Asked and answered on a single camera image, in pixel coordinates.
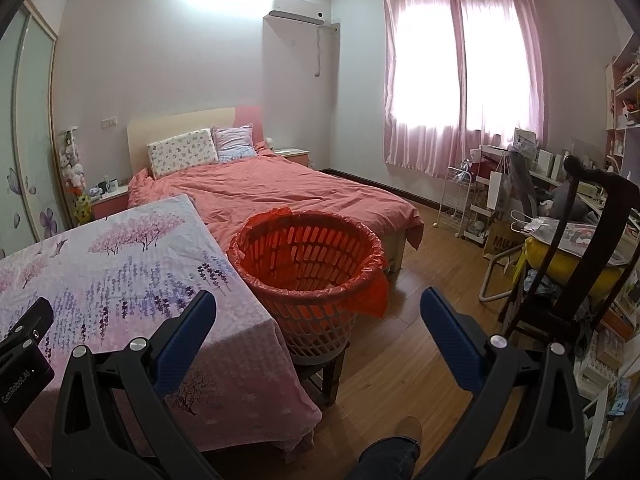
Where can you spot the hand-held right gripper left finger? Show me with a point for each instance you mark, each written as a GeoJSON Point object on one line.
{"type": "Point", "coordinates": [185, 340]}

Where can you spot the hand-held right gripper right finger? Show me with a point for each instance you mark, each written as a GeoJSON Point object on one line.
{"type": "Point", "coordinates": [450, 330]}

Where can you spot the red plastic bag liner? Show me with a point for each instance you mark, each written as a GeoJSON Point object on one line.
{"type": "Point", "coordinates": [370, 300]}

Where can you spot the orange plastic laundry basket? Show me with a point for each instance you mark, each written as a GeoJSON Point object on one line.
{"type": "Point", "coordinates": [320, 330]}

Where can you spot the floral printed tablecloth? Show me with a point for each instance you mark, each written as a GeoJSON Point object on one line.
{"type": "Point", "coordinates": [150, 270]}

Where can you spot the brown paper bag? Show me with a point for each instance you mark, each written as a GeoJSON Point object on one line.
{"type": "Point", "coordinates": [500, 240]}

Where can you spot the person's brown shoe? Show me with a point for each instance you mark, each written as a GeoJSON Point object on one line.
{"type": "Point", "coordinates": [407, 425]}

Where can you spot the yellow cushion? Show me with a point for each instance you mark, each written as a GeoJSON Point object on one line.
{"type": "Point", "coordinates": [550, 260]}

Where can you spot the white tiered trolley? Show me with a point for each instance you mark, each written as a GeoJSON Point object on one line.
{"type": "Point", "coordinates": [480, 210]}

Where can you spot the dark wooden stool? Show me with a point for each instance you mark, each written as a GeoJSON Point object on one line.
{"type": "Point", "coordinates": [327, 380]}

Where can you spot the person's leg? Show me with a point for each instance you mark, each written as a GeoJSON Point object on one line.
{"type": "Point", "coordinates": [387, 460]}

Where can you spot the white paper bag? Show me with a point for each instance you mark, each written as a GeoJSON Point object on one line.
{"type": "Point", "coordinates": [500, 190]}

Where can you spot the pink nightstand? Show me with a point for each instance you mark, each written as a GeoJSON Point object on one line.
{"type": "Point", "coordinates": [110, 205]}
{"type": "Point", "coordinates": [292, 152]}

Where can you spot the printed magazine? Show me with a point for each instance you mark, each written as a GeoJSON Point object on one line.
{"type": "Point", "coordinates": [590, 242]}

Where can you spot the yellow green plush toy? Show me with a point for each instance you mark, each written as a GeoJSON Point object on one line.
{"type": "Point", "coordinates": [82, 210]}

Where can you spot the grey office chair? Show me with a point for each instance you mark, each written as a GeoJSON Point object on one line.
{"type": "Point", "coordinates": [522, 175]}

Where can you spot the pink curtain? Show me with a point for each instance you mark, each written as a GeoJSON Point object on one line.
{"type": "Point", "coordinates": [425, 155]}

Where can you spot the floral pillow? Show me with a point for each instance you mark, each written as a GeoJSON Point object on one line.
{"type": "Point", "coordinates": [182, 155]}

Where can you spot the bed with pink duvet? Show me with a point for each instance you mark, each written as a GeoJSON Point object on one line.
{"type": "Point", "coordinates": [300, 195]}

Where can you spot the dark wooden chair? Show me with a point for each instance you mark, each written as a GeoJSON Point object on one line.
{"type": "Point", "coordinates": [575, 170]}

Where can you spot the striped pillow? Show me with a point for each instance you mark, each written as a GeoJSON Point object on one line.
{"type": "Point", "coordinates": [235, 142]}

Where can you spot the hanging plush toy organiser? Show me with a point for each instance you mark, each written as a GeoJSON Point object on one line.
{"type": "Point", "coordinates": [72, 170]}

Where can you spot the beige pink headboard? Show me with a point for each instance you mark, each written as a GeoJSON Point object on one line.
{"type": "Point", "coordinates": [175, 125]}

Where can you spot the flower printed wardrobe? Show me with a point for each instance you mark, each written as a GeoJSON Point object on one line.
{"type": "Point", "coordinates": [30, 135]}

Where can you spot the pink white bookshelf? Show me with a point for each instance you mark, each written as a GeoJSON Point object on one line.
{"type": "Point", "coordinates": [611, 100]}

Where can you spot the air conditioner pipe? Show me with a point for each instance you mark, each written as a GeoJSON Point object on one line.
{"type": "Point", "coordinates": [317, 50]}

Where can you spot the white air conditioner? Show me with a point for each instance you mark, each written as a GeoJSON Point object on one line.
{"type": "Point", "coordinates": [297, 9]}

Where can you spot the white wall socket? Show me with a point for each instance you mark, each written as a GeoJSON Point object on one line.
{"type": "Point", "coordinates": [108, 122]}

